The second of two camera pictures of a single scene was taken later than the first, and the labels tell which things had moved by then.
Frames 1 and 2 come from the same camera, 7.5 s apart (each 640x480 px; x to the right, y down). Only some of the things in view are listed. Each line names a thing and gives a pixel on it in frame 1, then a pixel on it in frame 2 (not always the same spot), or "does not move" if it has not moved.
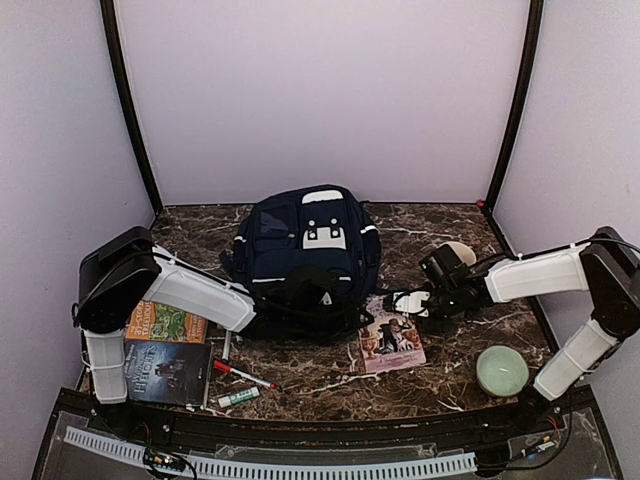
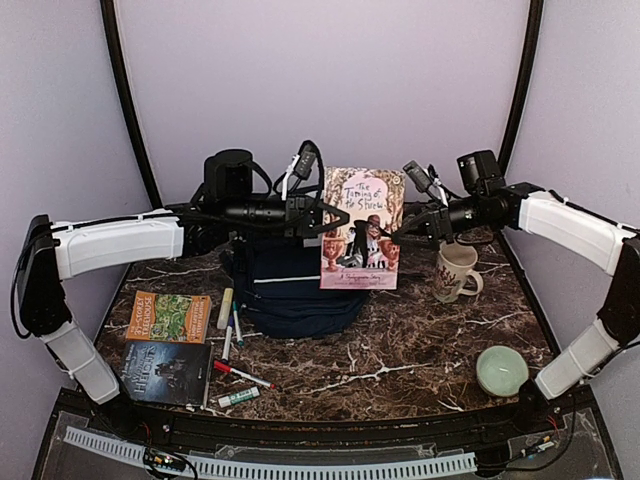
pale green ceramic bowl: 502,371 does not move
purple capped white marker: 227,344 does not move
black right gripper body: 449,308 to 443,221
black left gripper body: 325,326 to 292,227
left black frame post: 108,9 does not move
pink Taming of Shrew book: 390,340 to 361,253
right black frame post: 536,12 does not move
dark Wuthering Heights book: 167,372 does not move
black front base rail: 558,436 does not move
